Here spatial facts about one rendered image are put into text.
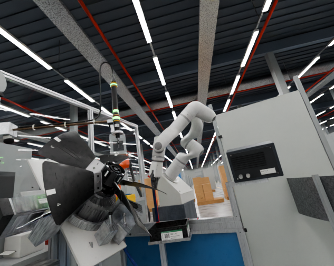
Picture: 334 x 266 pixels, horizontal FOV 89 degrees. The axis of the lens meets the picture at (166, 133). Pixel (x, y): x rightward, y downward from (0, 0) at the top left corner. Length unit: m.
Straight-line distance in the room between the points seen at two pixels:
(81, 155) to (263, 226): 2.28
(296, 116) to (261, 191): 1.06
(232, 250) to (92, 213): 0.81
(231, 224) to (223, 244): 0.13
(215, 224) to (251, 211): 1.47
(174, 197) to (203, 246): 0.45
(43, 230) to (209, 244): 0.88
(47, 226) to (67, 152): 0.36
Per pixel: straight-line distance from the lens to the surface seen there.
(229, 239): 1.23
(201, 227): 1.23
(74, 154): 1.01
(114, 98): 1.19
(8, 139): 1.29
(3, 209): 0.81
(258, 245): 2.74
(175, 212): 1.54
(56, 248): 1.20
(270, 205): 2.63
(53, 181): 0.75
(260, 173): 1.13
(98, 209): 0.97
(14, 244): 1.36
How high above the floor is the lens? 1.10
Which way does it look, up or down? 17 degrees up
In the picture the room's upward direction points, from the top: 9 degrees counter-clockwise
